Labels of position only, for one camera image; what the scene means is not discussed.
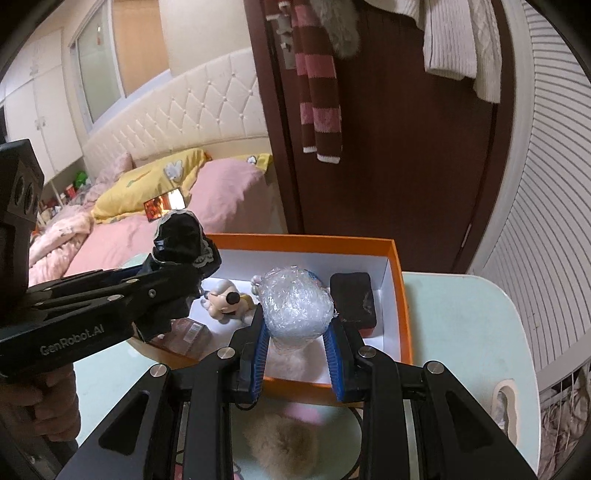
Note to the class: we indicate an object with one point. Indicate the white wardrobe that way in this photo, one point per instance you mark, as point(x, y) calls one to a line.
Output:
point(37, 101)

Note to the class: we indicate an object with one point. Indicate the pink duvet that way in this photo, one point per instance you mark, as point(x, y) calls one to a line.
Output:
point(231, 198)

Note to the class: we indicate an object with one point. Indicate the shiny orange packet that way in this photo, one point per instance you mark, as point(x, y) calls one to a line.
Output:
point(166, 204)

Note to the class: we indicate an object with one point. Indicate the small yellow pillow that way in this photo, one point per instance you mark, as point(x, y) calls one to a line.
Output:
point(261, 162)

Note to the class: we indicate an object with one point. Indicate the cream toy dog figure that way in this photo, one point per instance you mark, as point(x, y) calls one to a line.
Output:
point(226, 302)

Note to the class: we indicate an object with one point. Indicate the white louvered closet door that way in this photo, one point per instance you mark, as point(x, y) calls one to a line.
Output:
point(545, 194)

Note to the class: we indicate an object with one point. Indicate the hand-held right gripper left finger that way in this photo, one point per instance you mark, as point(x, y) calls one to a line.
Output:
point(258, 357)

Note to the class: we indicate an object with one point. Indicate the grey fur collar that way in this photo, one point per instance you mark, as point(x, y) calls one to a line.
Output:
point(337, 27)

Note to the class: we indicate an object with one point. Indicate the dark brown snack packet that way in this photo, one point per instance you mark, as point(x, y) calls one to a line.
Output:
point(184, 336)

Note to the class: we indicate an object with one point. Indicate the beige fluffy plush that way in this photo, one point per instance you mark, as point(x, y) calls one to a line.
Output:
point(281, 443)

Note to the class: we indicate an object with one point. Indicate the clutter on white shelf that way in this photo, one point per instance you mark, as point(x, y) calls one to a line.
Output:
point(64, 194)

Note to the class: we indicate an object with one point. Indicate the orange cardboard box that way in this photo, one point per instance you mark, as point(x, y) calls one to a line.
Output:
point(397, 295)

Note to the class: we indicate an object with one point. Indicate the pink pillow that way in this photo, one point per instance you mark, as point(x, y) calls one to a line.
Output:
point(115, 168)

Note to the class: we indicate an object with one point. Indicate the crumpled striped cloth pile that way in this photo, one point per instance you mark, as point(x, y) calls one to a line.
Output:
point(563, 415)

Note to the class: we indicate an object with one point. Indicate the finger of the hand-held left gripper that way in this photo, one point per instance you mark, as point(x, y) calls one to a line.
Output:
point(92, 282)
point(161, 314)

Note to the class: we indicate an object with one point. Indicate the clear plastic-wrapped ball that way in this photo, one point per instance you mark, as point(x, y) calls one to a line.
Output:
point(295, 304)

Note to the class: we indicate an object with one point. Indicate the dark brown door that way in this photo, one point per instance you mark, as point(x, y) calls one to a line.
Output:
point(406, 175)

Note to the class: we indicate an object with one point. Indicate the black lace-trimmed cloth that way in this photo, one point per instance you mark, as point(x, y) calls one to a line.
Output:
point(184, 240)

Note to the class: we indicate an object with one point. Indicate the pink floral quilt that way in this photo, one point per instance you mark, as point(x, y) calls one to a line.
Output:
point(60, 235)

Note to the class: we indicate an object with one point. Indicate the large yellow pillow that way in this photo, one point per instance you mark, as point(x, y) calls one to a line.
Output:
point(138, 189)

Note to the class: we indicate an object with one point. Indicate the window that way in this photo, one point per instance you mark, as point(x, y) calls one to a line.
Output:
point(99, 69)

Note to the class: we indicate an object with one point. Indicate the black case with red base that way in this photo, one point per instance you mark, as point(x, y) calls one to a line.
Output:
point(353, 297)

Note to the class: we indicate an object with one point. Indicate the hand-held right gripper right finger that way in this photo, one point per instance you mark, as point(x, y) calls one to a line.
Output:
point(330, 364)

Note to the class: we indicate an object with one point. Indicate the cream tufted bed headboard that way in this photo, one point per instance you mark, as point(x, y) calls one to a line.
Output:
point(184, 110)

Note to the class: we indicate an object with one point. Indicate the person's left hand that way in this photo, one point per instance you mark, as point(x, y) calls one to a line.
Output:
point(41, 401)

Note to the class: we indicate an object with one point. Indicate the white knit sweater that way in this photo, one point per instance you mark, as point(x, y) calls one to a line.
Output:
point(461, 46)

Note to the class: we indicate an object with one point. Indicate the striped brown pink scarf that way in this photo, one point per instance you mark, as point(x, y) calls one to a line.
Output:
point(318, 92)

